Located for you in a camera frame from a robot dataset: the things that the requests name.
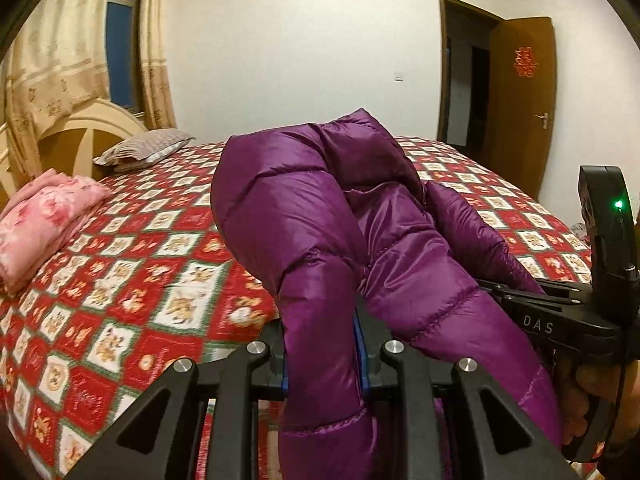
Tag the blue window pane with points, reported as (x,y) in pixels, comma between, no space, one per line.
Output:
(120,51)

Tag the pink floral folded blanket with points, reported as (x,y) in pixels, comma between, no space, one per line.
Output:
(40,218)

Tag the cream wooden headboard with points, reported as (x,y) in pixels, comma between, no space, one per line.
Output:
(73,142)

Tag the purple down jacket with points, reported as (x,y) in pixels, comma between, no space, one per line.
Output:
(329,215)

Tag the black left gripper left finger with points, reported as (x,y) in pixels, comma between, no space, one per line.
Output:
(273,375)

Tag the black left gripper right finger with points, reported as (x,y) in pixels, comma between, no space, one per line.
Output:
(371,334)

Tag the red patchwork bear bedspread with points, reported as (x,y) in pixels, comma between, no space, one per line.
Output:
(145,282)

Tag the white wall switch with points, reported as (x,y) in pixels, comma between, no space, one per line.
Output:
(398,77)

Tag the red paper door decoration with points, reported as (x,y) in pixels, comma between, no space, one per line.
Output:
(524,62)

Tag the beige patterned curtain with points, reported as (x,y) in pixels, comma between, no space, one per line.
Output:
(57,63)

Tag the striped grey pillow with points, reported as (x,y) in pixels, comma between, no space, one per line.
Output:
(144,150)

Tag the brown wooden door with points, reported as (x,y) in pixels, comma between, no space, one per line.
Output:
(516,147)

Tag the pile of clothes beside bed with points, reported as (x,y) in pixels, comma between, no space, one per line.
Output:
(580,231)

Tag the metal door handle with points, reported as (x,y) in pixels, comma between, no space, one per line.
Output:
(544,120)

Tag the dark wooden door frame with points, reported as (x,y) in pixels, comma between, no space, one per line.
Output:
(464,87)

